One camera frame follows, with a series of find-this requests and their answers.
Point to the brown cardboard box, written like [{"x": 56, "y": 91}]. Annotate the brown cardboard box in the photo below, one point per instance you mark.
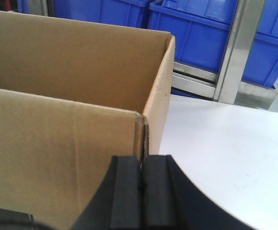
[{"x": 72, "y": 95}]

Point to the blue crate far left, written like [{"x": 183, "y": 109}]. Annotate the blue crate far left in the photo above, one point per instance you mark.
[{"x": 132, "y": 13}]

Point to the blue crate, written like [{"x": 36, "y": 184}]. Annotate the blue crate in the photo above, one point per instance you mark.
[
  {"x": 132, "y": 13},
  {"x": 262, "y": 64},
  {"x": 200, "y": 28}
]

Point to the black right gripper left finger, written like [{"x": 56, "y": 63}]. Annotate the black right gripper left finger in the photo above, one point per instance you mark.
[{"x": 116, "y": 204}]

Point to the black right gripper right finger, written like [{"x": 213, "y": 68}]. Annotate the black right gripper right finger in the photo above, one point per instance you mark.
[{"x": 173, "y": 202}]

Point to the steel lower shelf rail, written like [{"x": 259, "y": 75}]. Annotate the steel lower shelf rail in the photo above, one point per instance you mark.
[{"x": 202, "y": 83}]

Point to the blue crate right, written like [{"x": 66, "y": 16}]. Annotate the blue crate right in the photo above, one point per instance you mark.
[{"x": 262, "y": 64}]

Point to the steel shelf upright post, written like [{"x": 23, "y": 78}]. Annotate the steel shelf upright post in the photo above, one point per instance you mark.
[{"x": 241, "y": 35}]

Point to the blue crate middle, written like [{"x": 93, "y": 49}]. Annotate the blue crate middle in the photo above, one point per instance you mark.
[{"x": 200, "y": 28}]

